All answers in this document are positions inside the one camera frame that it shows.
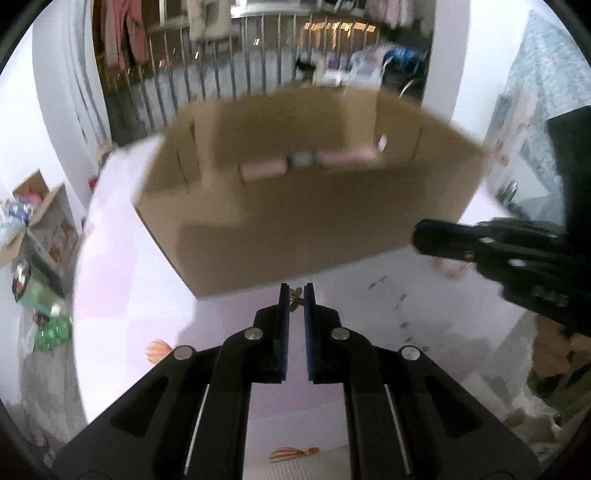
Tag clear plastic bag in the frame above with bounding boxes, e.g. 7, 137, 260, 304
348, 46, 385, 88

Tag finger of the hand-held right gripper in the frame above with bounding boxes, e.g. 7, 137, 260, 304
412, 218, 574, 325

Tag white plastic bag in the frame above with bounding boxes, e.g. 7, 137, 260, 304
0, 198, 29, 247

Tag green trash bin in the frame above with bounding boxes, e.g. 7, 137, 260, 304
11, 259, 62, 315

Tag hanging pink shirt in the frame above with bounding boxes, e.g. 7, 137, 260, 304
364, 0, 413, 27

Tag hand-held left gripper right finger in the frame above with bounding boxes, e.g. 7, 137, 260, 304
303, 282, 541, 480

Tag blue bag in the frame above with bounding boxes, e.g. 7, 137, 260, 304
382, 45, 427, 89

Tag pink balloon print tablecloth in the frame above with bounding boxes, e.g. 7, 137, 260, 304
74, 137, 539, 464

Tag metal balcony railing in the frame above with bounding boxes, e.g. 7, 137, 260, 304
95, 13, 386, 137

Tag teal printed wall cloth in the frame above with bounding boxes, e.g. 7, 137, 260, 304
484, 9, 591, 219

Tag long pink roll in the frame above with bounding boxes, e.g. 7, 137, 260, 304
316, 147, 387, 168

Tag open cardboard box with print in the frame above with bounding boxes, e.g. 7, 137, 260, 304
0, 170, 80, 298

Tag hanging beige jacket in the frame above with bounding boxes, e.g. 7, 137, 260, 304
186, 0, 233, 43

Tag pink bead bracelet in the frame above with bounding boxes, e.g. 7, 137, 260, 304
431, 256, 469, 279

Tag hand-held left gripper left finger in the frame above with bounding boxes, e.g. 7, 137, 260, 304
53, 282, 291, 480

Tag green plastic bottle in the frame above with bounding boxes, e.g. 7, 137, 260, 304
33, 318, 74, 352

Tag black bead necklace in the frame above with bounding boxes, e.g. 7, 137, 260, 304
394, 293, 414, 330

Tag hanging red pink garments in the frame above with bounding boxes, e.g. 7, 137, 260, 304
98, 0, 152, 69

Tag large brown cardboard box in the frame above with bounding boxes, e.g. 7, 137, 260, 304
131, 85, 492, 301

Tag person's right hand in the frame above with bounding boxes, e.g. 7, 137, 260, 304
531, 318, 578, 376

